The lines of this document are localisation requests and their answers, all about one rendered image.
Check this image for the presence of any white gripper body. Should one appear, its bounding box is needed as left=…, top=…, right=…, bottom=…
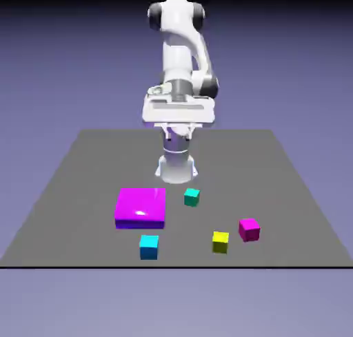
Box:
left=141, top=93, right=216, bottom=129

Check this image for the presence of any small teal cube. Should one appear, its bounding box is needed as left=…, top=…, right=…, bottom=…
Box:
left=183, top=187, right=201, bottom=207

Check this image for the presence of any small yellow cube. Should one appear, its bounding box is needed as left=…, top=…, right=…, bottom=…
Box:
left=212, top=230, right=230, bottom=254

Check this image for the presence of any small magenta cube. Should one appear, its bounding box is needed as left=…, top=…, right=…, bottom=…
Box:
left=238, top=217, right=261, bottom=243

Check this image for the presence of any small cyan cube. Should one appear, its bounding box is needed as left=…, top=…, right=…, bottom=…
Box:
left=139, top=234, right=160, bottom=261

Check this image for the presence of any large magenta box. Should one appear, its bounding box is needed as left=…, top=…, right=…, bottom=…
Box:
left=114, top=187, right=167, bottom=230

